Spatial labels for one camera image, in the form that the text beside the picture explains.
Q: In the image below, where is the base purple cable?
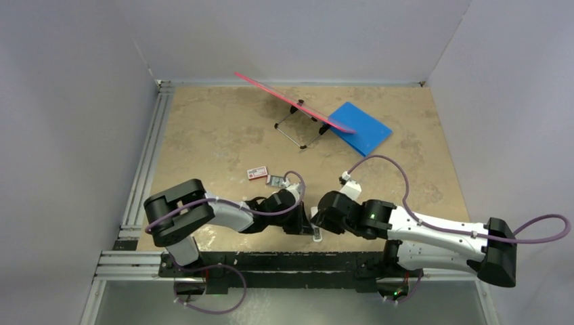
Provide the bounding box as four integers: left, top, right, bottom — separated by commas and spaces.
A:
168, 263, 248, 315
383, 274, 425, 306

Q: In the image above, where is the blue folder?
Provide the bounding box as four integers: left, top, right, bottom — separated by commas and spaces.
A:
328, 102, 392, 156

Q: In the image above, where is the pink board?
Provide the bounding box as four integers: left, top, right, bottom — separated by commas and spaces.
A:
234, 72, 356, 134

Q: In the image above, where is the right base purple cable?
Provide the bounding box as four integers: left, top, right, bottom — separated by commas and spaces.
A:
383, 274, 425, 306

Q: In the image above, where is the red white staple box sleeve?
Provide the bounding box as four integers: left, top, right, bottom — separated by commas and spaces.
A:
246, 166, 268, 181

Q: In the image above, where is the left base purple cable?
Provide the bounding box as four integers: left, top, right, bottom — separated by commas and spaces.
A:
168, 263, 248, 315

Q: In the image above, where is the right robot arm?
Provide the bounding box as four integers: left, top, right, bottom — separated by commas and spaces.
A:
311, 191, 517, 288

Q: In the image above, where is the black base bar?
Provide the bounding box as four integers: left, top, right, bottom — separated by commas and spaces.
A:
159, 250, 424, 297

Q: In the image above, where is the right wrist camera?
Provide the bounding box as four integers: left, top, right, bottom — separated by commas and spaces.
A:
339, 171, 362, 200

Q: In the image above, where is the small white stapler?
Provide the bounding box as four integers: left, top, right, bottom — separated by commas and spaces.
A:
309, 207, 322, 242

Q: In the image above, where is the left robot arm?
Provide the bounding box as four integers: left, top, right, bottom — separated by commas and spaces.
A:
143, 179, 313, 277

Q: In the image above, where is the staple box tray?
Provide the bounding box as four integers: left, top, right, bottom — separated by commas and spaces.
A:
265, 175, 287, 188

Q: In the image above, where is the black wire stand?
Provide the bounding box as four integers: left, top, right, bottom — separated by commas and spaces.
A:
273, 99, 331, 150

